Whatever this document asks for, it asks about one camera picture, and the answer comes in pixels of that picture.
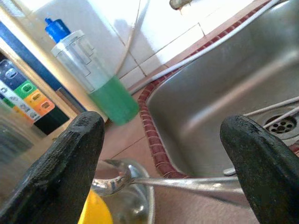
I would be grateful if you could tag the thin white tube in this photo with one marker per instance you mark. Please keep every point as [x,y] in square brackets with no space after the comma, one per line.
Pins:
[130,44]

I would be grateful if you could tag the beige water purifier blue stripe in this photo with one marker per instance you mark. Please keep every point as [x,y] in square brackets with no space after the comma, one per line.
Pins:
[25,91]

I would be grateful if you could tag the yellow plastic cup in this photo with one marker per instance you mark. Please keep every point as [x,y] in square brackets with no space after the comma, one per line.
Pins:
[95,210]

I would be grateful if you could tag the blue cap green liquid bottle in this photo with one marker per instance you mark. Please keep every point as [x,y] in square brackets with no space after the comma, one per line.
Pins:
[112,102]

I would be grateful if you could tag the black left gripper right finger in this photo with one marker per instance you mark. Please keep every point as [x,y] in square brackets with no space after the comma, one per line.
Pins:
[264,168]

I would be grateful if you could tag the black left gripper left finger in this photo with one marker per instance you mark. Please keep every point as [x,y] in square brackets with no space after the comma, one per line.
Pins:
[58,175]

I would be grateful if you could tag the grey wall tap spout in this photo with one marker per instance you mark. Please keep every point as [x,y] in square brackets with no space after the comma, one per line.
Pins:
[180,3]

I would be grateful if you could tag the stainless steel bowl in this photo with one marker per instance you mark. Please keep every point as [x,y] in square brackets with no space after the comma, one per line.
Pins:
[137,205]

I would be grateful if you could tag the steel spoon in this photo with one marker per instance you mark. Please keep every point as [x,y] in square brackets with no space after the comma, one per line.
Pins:
[187,183]

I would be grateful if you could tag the stainless steel sink basin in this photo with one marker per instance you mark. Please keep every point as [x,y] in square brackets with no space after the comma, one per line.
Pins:
[210,93]

